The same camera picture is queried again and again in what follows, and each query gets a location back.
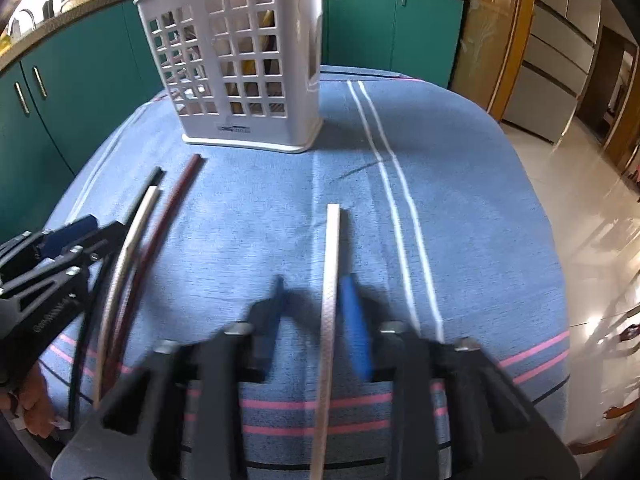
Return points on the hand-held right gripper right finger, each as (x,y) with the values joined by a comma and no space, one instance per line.
(355,320)

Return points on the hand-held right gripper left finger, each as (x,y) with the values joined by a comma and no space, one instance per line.
(274,305)

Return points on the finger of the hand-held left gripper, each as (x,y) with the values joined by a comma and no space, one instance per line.
(70,235)
(75,260)

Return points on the black chopstick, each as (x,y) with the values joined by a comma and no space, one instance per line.
(152,182)

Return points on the dark red chopstick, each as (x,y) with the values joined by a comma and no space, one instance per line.
(180,185)

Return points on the white plastic utensil holder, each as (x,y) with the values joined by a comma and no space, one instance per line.
(200,127)

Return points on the person's left hand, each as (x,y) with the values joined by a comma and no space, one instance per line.
(35,405)

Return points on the blue striped cloth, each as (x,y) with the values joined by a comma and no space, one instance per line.
(250,240)

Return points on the chrome faucet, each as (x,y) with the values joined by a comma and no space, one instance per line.
(27,12)

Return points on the yellow basin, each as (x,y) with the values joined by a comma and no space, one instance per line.
(80,2)

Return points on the teal base cabinets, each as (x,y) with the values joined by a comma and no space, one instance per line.
(400,25)

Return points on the silver refrigerator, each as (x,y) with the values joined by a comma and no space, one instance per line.
(550,75)

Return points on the wooden framed glass door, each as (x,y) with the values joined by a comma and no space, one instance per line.
(485,35)

